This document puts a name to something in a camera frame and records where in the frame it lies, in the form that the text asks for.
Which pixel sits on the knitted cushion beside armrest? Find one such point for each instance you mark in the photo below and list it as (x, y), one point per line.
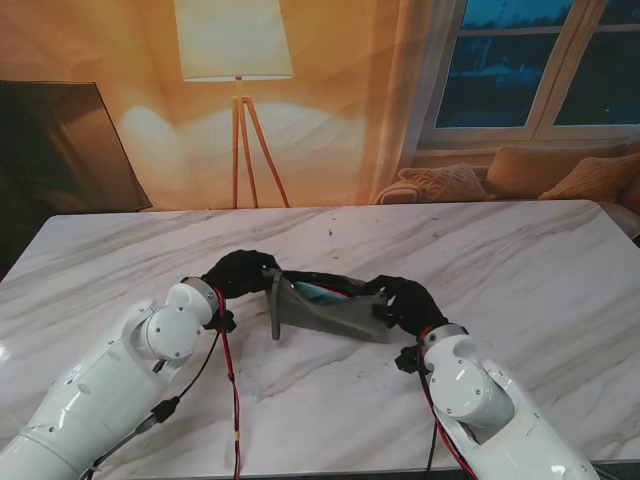
(445, 181)

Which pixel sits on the dark flat screen television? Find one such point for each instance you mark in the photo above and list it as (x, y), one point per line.
(60, 150)

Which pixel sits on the cream curtain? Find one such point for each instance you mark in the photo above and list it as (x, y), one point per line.
(415, 100)

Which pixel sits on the floor lamp with wooden tripod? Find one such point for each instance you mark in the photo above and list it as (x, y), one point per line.
(235, 45)

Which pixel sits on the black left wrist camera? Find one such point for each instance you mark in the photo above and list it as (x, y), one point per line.
(222, 320)

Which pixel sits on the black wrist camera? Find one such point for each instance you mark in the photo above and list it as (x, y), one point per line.
(409, 359)
(222, 320)

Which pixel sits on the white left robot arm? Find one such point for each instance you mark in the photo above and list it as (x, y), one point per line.
(100, 390)

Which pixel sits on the knitted cushion on sofa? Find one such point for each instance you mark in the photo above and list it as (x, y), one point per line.
(592, 176)

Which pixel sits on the beige cushioned armrest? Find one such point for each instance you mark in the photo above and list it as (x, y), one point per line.
(390, 192)

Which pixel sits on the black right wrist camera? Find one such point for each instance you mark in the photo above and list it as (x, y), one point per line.
(409, 359)

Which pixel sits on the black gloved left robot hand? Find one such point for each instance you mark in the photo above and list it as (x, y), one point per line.
(240, 275)

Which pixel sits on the white framed window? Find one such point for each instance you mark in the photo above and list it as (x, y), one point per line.
(500, 75)

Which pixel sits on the tan sofa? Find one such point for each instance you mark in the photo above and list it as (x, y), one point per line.
(530, 170)

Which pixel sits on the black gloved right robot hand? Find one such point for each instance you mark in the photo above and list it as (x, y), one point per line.
(407, 302)

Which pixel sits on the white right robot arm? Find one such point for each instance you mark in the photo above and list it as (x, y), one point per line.
(500, 410)

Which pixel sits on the grey felt storage pouch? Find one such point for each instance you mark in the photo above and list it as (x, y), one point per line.
(325, 312)

